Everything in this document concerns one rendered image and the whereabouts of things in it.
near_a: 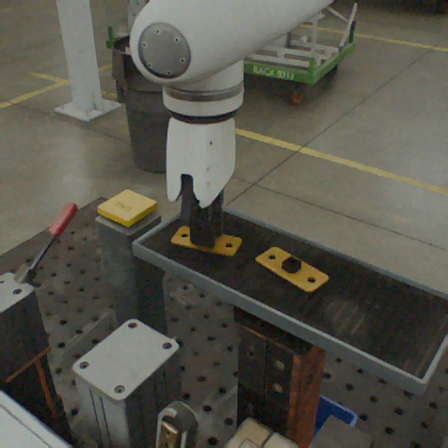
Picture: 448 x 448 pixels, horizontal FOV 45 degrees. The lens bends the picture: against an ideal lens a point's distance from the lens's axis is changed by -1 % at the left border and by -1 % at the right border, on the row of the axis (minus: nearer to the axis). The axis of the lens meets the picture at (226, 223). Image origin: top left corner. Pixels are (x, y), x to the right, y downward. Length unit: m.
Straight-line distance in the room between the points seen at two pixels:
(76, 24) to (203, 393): 3.21
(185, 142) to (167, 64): 0.12
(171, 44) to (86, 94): 3.68
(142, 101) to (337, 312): 2.57
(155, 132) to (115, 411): 2.62
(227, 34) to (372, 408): 0.83
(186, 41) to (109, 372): 0.35
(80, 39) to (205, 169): 3.48
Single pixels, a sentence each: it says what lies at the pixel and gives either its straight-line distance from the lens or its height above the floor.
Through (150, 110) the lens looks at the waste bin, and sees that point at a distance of 3.07.
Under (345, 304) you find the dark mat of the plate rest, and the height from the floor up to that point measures 1.16.
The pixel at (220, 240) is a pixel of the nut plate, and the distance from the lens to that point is 0.68.
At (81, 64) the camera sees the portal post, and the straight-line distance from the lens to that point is 4.05.
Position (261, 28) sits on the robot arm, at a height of 1.45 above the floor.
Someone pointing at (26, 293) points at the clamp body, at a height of 1.06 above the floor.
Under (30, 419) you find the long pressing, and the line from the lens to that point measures 0.72.
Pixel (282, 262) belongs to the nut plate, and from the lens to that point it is 0.63.
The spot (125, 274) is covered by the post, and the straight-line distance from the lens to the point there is 0.79.
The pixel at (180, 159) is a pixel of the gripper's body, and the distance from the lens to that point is 0.57.
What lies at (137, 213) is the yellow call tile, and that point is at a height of 1.16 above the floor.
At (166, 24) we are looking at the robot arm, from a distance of 0.45.
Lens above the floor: 1.56
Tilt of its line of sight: 34 degrees down
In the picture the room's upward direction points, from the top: straight up
